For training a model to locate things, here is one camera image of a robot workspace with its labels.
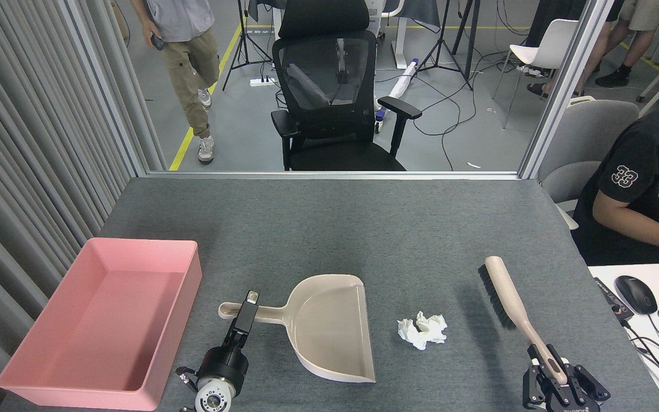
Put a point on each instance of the person's hand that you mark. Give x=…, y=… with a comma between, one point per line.
x=152, y=31

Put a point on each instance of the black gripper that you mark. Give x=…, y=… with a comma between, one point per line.
x=223, y=363
x=570, y=408

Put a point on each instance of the white plastic chair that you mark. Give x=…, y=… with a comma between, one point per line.
x=547, y=48

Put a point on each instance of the small black device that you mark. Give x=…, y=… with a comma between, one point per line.
x=612, y=300

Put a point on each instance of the white paper ball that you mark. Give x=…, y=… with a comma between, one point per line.
x=412, y=335
x=432, y=326

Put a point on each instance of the black tripod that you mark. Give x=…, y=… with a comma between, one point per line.
x=443, y=34
x=243, y=40

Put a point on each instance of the black computer mouse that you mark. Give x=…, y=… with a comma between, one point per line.
x=636, y=294

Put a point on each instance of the white stand on wheels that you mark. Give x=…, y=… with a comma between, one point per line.
x=401, y=40

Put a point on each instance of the person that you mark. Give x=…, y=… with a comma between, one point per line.
x=650, y=160
x=644, y=14
x=189, y=63
x=550, y=11

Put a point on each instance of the dark grey cloth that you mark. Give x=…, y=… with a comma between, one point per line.
x=415, y=11
x=264, y=8

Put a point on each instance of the person's forearm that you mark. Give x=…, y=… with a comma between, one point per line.
x=632, y=226

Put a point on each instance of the grey chair with white arms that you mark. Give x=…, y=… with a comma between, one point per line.
x=587, y=137

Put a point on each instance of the white roll with blue ends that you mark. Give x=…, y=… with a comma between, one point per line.
x=403, y=83

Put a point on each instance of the white power strip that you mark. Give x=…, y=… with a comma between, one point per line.
x=262, y=82

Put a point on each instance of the black stand pole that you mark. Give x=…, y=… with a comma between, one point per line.
x=469, y=34

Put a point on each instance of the beige brush with black bristles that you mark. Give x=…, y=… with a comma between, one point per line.
x=504, y=286

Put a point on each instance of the small black object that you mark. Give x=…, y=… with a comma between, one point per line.
x=158, y=43

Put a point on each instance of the black mesh office chair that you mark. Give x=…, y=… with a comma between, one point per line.
x=329, y=154

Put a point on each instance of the pink plastic bin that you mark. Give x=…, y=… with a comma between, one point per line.
x=100, y=320

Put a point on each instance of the beige plastic dustpan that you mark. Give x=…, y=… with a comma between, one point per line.
x=329, y=326

